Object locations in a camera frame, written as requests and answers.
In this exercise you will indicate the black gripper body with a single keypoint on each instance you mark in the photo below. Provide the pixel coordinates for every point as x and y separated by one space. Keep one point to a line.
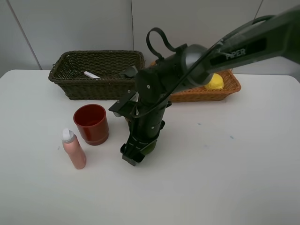
144 130

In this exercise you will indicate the orange wicker basket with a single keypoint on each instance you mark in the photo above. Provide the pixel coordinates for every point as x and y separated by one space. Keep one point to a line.
231 85

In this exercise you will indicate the dark green square bottle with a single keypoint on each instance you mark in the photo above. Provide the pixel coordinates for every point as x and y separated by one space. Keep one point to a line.
129 73

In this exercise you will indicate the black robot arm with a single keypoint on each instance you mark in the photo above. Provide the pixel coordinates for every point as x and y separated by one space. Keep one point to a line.
193 66

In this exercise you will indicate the yellow lemon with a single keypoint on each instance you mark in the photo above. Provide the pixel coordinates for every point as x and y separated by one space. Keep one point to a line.
216 83

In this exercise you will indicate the dark green wicker basket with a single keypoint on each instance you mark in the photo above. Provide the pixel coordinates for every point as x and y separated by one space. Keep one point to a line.
68 73

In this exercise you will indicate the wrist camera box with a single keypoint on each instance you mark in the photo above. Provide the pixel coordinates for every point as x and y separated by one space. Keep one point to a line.
124 106

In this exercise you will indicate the white pink-capped marker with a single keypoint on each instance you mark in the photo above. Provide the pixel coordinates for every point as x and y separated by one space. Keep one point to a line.
91 75

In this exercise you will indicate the pink spray bottle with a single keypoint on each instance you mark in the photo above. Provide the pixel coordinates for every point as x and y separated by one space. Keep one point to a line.
73 148

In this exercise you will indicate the red plastic cup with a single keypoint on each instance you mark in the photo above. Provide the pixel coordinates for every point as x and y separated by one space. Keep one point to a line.
92 124

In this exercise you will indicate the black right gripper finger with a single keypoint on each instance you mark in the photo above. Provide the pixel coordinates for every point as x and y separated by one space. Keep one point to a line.
133 160

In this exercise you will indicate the green lime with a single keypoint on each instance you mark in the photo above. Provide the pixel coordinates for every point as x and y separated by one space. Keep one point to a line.
149 148

